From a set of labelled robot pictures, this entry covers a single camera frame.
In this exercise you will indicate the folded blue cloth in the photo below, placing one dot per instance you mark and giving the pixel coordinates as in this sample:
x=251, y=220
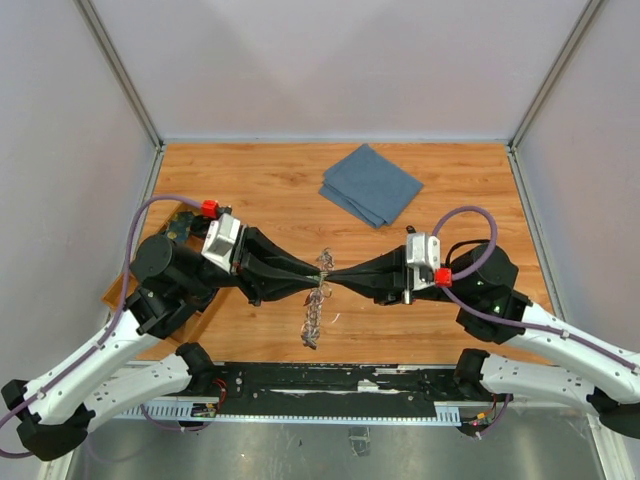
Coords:
x=370, y=187

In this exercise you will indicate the metal disc with keyrings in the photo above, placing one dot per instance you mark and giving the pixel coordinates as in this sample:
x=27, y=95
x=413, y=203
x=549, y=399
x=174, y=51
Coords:
x=310, y=330

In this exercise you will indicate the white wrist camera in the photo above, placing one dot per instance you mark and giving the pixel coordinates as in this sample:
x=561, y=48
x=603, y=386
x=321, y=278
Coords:
x=220, y=241
x=423, y=259

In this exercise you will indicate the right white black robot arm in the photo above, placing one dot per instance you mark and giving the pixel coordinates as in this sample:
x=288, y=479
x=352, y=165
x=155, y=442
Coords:
x=582, y=371

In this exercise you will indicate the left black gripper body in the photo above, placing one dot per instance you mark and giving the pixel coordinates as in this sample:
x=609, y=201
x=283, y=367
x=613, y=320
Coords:
x=240, y=268

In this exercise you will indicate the black bundle in tray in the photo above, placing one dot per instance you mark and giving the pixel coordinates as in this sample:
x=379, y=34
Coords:
x=199, y=226

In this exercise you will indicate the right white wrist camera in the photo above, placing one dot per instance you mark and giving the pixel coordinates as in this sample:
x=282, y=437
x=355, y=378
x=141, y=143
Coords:
x=423, y=259

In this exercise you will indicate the blue yellow patterned cloth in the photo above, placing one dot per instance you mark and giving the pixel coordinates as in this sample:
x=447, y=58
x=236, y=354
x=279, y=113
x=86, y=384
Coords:
x=179, y=226

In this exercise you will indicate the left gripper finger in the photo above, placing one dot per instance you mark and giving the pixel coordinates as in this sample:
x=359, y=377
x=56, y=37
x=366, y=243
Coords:
x=260, y=288
x=264, y=257

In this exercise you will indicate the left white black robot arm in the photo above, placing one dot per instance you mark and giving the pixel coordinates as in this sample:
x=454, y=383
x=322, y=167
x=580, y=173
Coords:
x=58, y=410

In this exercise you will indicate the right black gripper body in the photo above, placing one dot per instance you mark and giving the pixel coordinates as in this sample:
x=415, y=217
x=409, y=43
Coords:
x=404, y=285

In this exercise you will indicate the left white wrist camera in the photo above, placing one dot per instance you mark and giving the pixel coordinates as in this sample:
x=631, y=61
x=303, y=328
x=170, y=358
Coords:
x=220, y=241

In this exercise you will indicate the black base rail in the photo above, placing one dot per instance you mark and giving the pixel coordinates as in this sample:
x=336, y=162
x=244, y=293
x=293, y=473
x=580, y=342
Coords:
x=331, y=391

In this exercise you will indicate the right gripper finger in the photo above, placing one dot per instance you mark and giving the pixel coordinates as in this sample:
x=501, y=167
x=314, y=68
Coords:
x=381, y=270
x=378, y=292

